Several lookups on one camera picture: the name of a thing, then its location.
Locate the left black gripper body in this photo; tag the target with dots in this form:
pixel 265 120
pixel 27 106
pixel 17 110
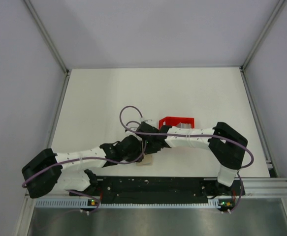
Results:
pixel 134 155

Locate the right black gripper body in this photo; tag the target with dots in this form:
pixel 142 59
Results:
pixel 151 148

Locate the beige card holder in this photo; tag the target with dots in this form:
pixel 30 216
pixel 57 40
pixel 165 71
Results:
pixel 146 161

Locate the red plastic card tray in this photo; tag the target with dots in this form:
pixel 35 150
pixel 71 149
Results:
pixel 174 121

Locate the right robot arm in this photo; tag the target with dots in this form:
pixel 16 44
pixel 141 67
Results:
pixel 225 143

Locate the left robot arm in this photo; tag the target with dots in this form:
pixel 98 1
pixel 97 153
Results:
pixel 50 172

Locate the stack of upright cards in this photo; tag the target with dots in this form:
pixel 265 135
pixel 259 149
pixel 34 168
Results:
pixel 185 125

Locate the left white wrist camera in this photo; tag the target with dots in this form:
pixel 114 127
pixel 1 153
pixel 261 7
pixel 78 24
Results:
pixel 131 129

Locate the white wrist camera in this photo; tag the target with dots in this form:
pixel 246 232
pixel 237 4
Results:
pixel 149 121
pixel 131 129

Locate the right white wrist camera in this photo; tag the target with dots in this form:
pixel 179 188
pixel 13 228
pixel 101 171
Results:
pixel 149 121

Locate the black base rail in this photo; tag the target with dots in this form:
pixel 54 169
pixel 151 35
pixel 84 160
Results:
pixel 160 190

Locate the white slotted cable duct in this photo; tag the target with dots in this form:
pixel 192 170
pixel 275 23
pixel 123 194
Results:
pixel 88 204

